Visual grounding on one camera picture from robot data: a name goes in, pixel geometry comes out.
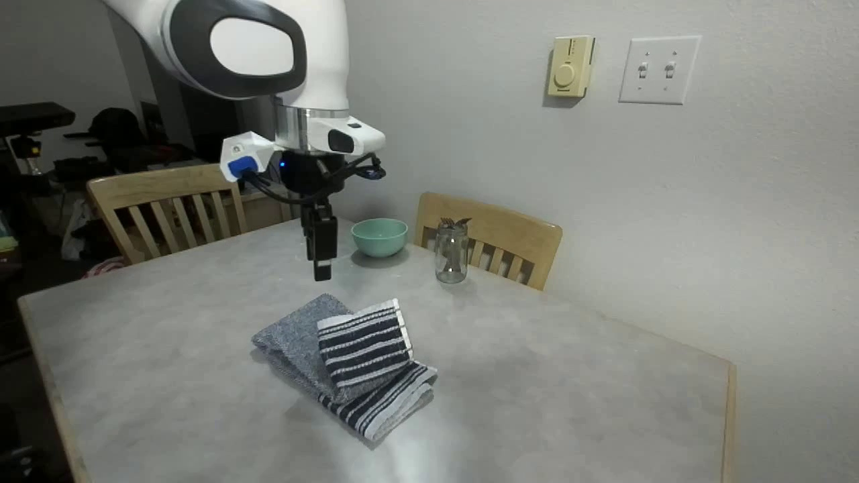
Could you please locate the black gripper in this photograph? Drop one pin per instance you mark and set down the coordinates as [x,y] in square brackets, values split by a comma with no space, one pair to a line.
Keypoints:
[313,174]

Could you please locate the blue striped towel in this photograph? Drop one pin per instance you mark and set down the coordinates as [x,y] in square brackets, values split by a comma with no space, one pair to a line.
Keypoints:
[358,375]

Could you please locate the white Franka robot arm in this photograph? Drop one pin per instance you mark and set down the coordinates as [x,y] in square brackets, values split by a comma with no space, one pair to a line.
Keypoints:
[258,48]

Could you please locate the teal ceramic bowl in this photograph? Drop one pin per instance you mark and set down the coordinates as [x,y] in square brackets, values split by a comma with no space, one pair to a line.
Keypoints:
[380,236]

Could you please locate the small beige cabinet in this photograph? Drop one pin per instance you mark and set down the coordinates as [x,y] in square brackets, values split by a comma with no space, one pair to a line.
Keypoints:
[266,208]

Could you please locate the clear glass jar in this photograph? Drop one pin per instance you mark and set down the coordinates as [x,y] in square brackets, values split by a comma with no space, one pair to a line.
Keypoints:
[451,259]

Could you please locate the wooden chair with vertical slats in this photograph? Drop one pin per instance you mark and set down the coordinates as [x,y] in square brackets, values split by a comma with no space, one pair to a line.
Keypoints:
[162,185]

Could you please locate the dark tall panel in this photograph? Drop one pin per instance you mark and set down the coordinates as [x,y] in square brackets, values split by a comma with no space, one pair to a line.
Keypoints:
[189,125]

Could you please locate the wooden chair with slotted back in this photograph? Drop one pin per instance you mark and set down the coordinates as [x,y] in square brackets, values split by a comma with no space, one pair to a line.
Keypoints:
[519,233]

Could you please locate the black bag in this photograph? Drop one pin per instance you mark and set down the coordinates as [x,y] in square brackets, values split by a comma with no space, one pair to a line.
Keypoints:
[115,135]

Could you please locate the black padded equipment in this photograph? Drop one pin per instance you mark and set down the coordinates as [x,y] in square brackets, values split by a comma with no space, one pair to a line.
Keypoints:
[31,117]

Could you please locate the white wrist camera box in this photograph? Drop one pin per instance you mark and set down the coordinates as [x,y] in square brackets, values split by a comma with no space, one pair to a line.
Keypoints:
[244,155]

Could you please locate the beige wall dimmer dial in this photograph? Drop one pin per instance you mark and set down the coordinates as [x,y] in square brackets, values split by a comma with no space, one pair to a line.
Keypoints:
[569,70]

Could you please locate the white double light switch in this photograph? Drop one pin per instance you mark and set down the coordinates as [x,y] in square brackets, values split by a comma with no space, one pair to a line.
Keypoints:
[659,70]

